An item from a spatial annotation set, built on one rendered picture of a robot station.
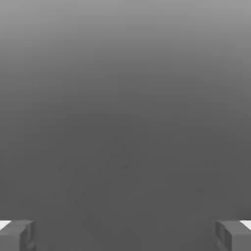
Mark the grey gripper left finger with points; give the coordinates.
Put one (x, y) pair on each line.
(13, 235)

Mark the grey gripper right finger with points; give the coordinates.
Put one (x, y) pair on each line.
(235, 236)

